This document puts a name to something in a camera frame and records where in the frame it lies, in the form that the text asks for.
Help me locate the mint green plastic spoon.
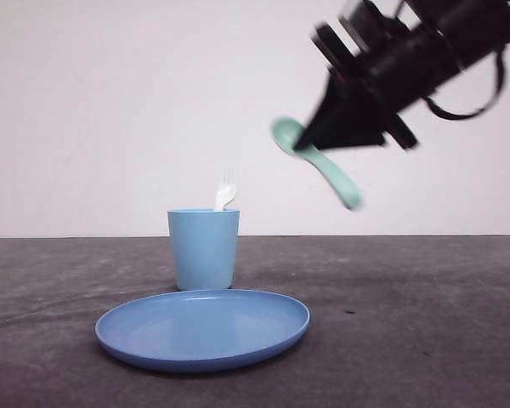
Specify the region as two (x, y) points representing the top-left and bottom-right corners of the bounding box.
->
(271, 117), (361, 210)

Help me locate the white plastic fork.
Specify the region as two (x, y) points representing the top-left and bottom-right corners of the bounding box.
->
(213, 170), (237, 211)

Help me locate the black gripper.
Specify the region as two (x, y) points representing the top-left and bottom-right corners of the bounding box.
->
(294, 1), (510, 150)

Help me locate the black cable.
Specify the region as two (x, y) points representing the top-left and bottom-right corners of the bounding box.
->
(422, 44), (507, 121)

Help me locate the blue plastic plate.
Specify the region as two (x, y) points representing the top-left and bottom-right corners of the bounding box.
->
(94, 289), (311, 373)

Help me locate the light blue plastic cup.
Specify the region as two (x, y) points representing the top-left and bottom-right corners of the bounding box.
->
(167, 208), (240, 291)

